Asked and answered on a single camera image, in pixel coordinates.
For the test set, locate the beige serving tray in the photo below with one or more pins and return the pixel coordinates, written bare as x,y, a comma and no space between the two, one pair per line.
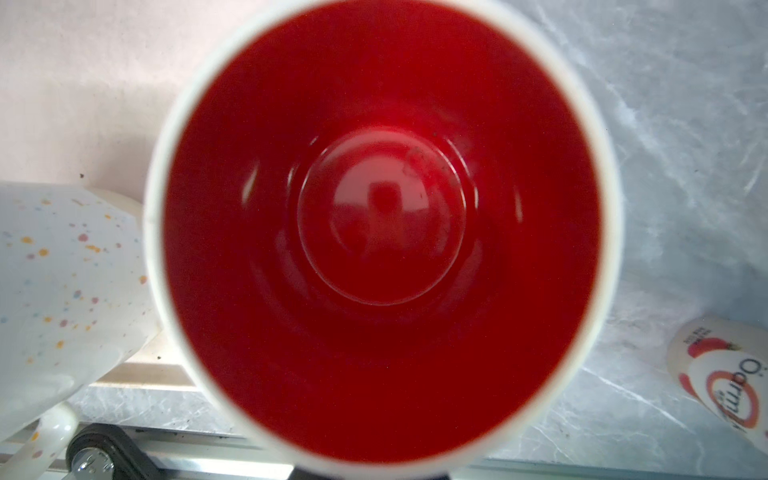
96,94

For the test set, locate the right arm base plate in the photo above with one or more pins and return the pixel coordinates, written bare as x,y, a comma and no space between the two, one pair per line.
102,451

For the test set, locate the red inside white mug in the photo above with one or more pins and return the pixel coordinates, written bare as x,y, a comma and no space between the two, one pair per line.
384,235

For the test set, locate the white mug centre front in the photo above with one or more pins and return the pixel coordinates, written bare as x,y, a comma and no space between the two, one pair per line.
75,304

